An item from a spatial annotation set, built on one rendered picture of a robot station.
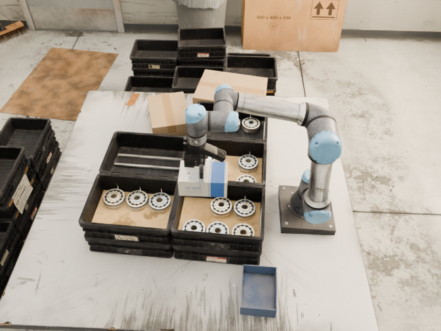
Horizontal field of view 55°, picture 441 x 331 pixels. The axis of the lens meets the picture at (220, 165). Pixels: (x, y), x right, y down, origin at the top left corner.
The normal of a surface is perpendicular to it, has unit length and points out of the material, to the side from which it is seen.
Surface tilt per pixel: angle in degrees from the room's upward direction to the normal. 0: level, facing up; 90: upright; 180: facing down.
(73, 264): 0
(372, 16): 90
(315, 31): 73
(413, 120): 0
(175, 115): 0
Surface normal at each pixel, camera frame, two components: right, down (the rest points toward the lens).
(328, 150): -0.04, 0.65
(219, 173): 0.00, -0.69
